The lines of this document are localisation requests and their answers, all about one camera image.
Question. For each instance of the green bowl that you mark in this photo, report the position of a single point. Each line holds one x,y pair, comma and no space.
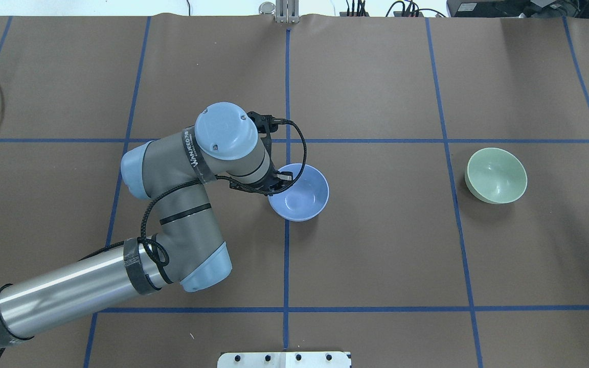
493,175

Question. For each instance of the blue bowl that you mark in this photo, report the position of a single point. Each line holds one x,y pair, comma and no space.
305,199

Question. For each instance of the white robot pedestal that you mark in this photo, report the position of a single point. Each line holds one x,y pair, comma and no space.
286,359

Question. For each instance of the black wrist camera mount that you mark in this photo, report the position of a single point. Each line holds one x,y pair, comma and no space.
265,125

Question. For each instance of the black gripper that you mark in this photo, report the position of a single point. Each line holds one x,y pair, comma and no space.
276,184

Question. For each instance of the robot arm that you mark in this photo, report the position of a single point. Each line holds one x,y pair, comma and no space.
179,239

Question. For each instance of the aluminium frame post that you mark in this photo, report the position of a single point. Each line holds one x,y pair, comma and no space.
287,11

